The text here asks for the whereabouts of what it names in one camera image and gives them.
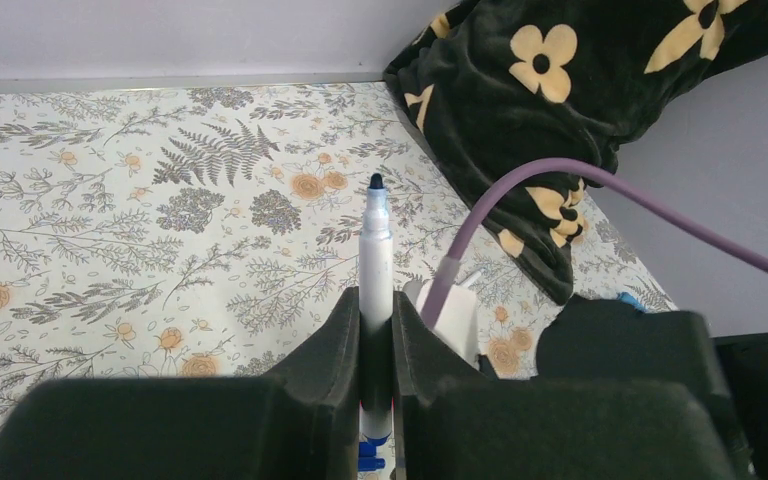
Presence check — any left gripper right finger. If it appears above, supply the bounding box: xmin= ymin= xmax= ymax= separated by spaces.
xmin=392 ymin=294 xmax=736 ymax=479

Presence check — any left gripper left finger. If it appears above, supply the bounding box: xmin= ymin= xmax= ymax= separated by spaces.
xmin=0 ymin=288 xmax=359 ymax=479

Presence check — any white pen one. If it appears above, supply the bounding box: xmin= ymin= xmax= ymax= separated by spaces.
xmin=358 ymin=173 xmax=394 ymax=473

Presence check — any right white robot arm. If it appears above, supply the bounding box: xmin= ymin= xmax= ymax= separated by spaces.
xmin=463 ymin=297 xmax=768 ymax=479

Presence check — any blue folded cloth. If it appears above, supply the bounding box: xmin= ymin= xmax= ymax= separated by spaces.
xmin=616 ymin=292 xmax=648 ymax=313

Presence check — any floral patterned table mat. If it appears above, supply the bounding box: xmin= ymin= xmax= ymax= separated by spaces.
xmin=0 ymin=81 xmax=680 ymax=480

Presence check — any black floral blanket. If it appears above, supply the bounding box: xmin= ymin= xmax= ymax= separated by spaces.
xmin=382 ymin=0 xmax=768 ymax=307

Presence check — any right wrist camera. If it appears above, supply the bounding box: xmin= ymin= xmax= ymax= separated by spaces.
xmin=393 ymin=280 xmax=481 ymax=377

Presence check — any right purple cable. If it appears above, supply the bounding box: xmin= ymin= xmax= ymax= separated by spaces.
xmin=418 ymin=157 xmax=768 ymax=331

